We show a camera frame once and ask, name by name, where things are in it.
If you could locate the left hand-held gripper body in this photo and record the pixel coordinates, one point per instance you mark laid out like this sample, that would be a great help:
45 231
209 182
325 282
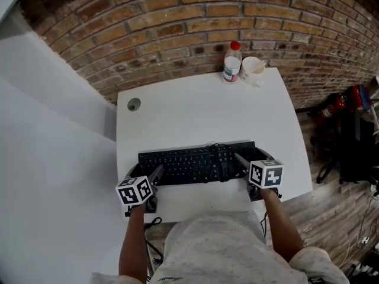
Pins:
134 191

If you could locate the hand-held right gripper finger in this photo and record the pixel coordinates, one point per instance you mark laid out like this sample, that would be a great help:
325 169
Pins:
242 161
263 153

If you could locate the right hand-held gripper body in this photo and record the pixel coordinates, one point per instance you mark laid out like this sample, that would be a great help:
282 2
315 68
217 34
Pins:
266 176

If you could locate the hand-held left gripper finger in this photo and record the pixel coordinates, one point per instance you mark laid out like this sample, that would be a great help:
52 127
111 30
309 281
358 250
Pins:
131 170
157 174

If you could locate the black keyboard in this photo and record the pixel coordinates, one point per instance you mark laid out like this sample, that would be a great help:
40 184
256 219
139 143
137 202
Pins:
183 166

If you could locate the person's left forearm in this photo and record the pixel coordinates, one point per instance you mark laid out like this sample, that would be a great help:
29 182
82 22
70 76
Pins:
133 241

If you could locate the person's right forearm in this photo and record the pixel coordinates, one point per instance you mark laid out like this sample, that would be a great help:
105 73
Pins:
281 226

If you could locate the white table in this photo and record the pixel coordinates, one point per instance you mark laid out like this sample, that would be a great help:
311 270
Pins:
192 120

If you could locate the white cup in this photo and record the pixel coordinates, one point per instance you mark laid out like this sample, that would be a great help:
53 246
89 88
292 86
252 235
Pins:
251 71

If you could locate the black office chair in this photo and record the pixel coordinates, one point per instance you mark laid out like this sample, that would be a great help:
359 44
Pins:
352 152

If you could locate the person's grey shirt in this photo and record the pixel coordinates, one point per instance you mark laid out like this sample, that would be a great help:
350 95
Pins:
219 253

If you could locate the plastic bottle with red cap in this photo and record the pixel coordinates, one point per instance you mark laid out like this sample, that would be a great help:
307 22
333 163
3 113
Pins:
231 68

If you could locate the white power plug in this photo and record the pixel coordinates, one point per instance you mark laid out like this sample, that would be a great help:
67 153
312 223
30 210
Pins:
364 240

